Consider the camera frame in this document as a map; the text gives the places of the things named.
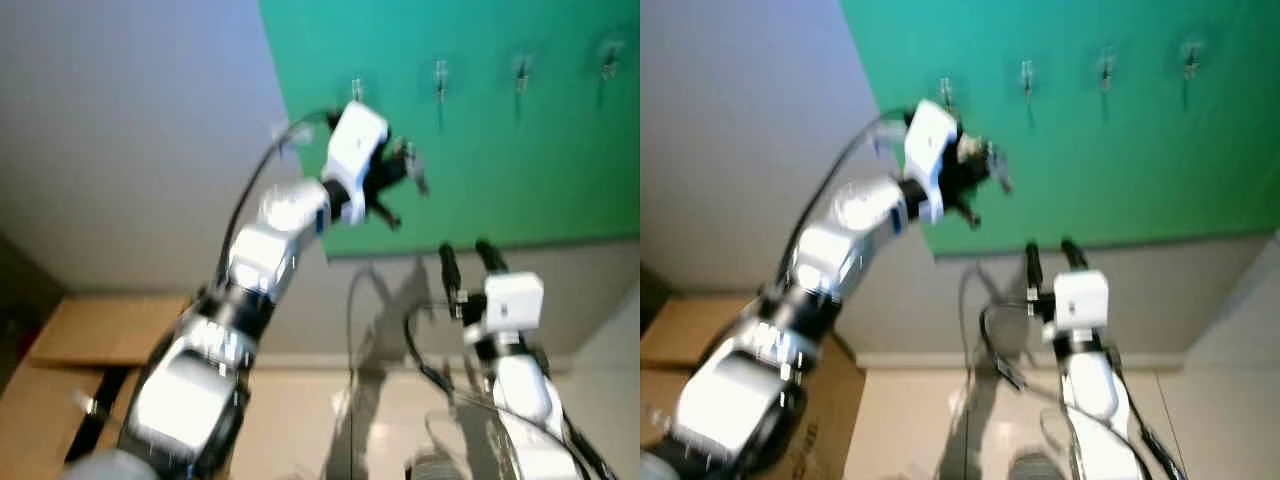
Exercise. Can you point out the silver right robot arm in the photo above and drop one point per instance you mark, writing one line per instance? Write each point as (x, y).
(1095, 400)
(520, 400)

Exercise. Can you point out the robot right leg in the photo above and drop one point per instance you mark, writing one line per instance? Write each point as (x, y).
(1035, 468)
(435, 468)

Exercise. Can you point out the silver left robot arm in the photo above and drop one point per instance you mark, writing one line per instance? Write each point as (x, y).
(820, 260)
(250, 270)

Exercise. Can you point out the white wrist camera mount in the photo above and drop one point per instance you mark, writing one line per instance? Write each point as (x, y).
(355, 145)
(930, 145)
(1080, 298)
(512, 300)

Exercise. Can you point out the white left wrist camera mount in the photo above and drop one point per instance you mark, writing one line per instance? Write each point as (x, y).
(355, 145)
(930, 145)

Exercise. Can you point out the clear adhesive metal hook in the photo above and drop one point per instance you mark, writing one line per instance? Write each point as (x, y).
(1190, 60)
(1107, 68)
(440, 78)
(521, 72)
(609, 62)
(357, 88)
(1027, 78)
(945, 90)

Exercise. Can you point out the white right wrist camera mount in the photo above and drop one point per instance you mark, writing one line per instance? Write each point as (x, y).
(512, 300)
(1080, 298)

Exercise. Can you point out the brown cardboard box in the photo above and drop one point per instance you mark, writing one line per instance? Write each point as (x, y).
(100, 330)
(840, 400)

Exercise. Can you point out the green wall board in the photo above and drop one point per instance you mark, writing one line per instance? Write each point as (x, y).
(520, 170)
(1130, 170)

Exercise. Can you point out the clear tape piece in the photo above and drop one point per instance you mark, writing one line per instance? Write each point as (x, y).
(285, 133)
(880, 135)

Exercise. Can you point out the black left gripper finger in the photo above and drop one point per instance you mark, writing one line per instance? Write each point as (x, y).
(400, 166)
(966, 216)
(976, 166)
(388, 215)

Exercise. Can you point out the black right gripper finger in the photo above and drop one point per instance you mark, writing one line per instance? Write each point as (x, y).
(1033, 265)
(1073, 253)
(490, 255)
(450, 265)

